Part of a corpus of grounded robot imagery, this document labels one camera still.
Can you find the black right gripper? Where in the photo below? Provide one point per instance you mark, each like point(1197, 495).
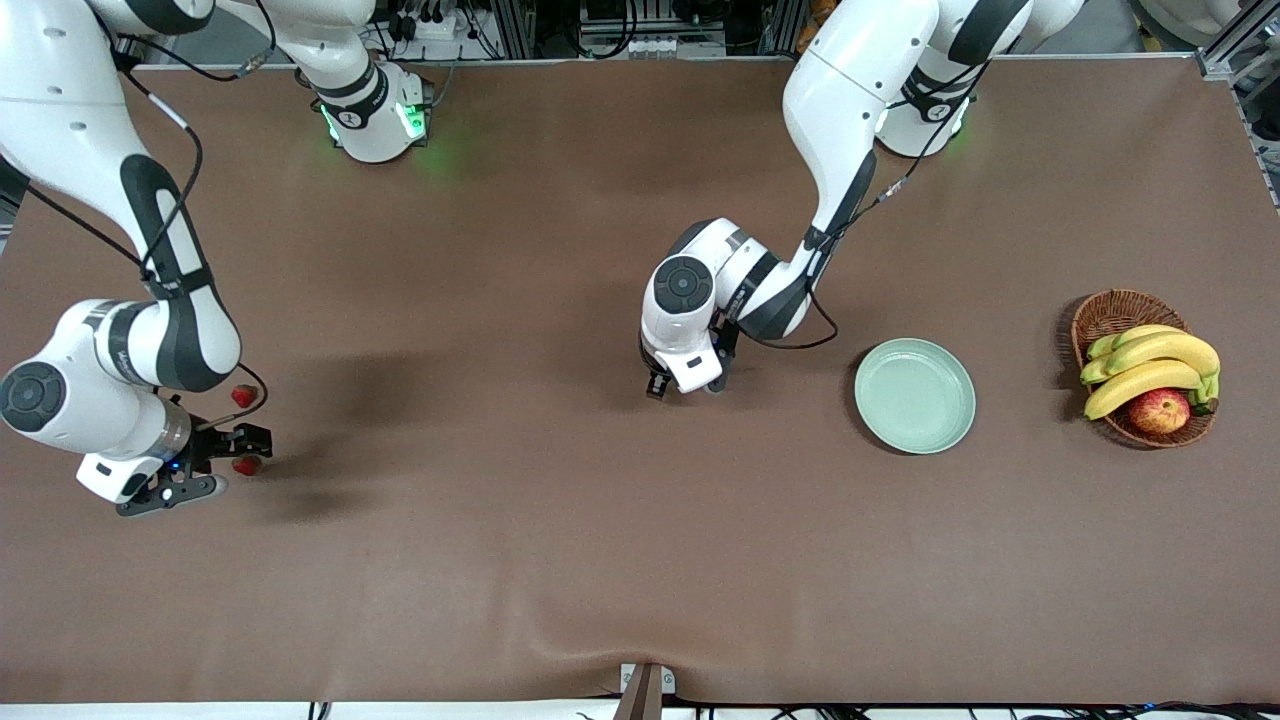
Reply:
point(212, 443)

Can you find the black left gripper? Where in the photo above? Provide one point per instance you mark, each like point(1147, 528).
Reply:
point(657, 384)

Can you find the red strawberry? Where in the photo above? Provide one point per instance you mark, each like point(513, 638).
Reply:
point(248, 466)
point(243, 396)

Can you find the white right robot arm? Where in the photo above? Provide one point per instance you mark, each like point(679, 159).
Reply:
point(60, 120)

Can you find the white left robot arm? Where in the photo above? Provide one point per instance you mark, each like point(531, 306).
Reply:
point(850, 90)

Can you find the pale green round plate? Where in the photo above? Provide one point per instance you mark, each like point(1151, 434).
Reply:
point(915, 396)

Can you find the brown table mat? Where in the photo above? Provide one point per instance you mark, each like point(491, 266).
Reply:
point(500, 300)

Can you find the bag of orange bread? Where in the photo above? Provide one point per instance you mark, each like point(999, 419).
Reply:
point(808, 30)

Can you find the white power strip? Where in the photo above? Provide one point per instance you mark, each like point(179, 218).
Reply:
point(430, 28)

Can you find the brown wicker basket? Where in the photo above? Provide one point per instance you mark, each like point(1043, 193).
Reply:
point(1115, 312)

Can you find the yellow banana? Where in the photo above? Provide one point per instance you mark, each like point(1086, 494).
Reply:
point(1135, 335)
point(1170, 350)
point(1140, 383)

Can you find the red yellow apple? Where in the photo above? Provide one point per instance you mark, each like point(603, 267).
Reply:
point(1160, 412)

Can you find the metal table clamp bracket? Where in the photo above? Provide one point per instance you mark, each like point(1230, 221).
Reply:
point(642, 695)

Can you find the aluminium frame post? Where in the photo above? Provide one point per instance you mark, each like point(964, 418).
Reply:
point(782, 25)
point(515, 25)

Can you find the aluminium frame profile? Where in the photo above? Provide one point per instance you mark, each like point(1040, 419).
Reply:
point(1235, 62)

